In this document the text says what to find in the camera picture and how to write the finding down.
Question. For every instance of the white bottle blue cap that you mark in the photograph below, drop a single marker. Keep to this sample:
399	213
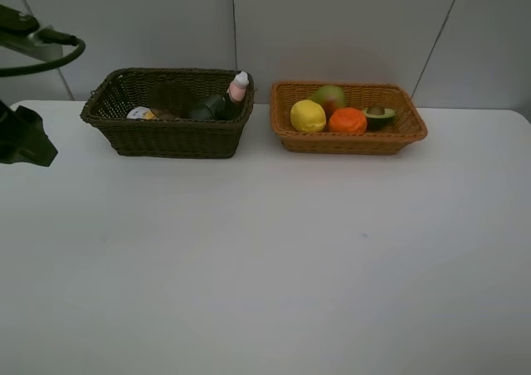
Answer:
141	113

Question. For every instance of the dark brown wicker basket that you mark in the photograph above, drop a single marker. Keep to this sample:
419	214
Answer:
126	89

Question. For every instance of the black pump bottle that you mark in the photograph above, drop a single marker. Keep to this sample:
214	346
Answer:
215	108

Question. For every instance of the pink bottle white cap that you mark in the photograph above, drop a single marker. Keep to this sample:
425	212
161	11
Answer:
238	86

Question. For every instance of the green pear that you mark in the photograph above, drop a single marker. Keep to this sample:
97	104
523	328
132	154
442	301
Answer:
330	98

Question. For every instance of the translucent pink plastic cup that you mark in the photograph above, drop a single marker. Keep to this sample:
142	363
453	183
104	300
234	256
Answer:
170	100

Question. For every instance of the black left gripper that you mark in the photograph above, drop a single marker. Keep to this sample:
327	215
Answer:
23	138

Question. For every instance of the orange wicker basket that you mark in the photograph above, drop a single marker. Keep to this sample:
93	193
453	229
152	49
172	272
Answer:
407	127

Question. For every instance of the orange tangerine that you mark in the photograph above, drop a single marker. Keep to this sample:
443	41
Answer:
348	121

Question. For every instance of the halved avocado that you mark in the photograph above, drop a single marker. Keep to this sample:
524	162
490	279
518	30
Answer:
378	116

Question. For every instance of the yellow lemon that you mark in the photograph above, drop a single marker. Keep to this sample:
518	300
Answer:
307	116

